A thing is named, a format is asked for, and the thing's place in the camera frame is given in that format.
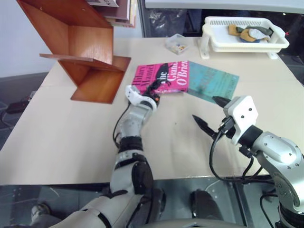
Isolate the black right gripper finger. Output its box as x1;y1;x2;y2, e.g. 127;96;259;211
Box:
192;114;219;138
212;95;230;108

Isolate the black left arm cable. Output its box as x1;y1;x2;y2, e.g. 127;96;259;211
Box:
112;104;131;150

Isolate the black power adapter with cables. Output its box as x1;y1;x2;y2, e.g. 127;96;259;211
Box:
0;91;36;130

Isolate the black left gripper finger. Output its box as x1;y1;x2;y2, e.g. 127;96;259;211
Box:
155;80;172;94
146;80;159;95

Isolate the grey book with black letters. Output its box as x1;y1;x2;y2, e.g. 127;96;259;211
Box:
87;0;119;9

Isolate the maroon book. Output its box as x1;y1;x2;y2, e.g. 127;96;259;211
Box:
104;0;134;27

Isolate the pink paperback book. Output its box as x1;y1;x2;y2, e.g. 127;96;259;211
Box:
132;60;191;95

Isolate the white plastic tray rack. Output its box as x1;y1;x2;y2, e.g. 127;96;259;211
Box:
201;16;290;60

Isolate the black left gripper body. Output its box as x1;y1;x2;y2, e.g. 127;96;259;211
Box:
144;91;161;107

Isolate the pale book with white pages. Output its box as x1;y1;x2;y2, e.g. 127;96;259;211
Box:
127;0;138;29

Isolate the grey rounded foot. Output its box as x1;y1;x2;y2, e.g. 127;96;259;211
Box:
30;202;52;227

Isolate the dark green cloth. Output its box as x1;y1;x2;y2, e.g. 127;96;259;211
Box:
237;25;276;37

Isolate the yellow brown cloth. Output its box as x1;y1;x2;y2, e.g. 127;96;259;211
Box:
227;24;245;37

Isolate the white and blue cloth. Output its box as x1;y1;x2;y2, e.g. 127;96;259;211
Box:
239;28;271;43

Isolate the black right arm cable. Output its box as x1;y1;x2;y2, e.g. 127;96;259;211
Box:
208;118;277;185

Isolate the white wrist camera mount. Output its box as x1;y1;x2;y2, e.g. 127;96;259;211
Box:
223;95;259;145
125;85;149;105

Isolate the brown wooden bookshelf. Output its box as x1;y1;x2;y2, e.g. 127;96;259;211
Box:
16;0;132;105

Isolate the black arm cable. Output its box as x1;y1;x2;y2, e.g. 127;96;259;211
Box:
112;104;131;150
208;118;277;185

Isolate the teal paperback book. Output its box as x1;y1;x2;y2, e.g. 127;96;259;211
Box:
186;61;240;105

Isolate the clear plastic box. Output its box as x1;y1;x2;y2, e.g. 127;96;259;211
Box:
165;33;190;55

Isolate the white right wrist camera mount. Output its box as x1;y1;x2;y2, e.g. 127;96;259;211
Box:
223;95;259;145

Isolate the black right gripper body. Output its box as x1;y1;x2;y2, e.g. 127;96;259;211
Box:
213;104;237;140

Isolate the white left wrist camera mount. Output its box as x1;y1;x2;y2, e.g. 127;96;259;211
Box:
125;85;149;105

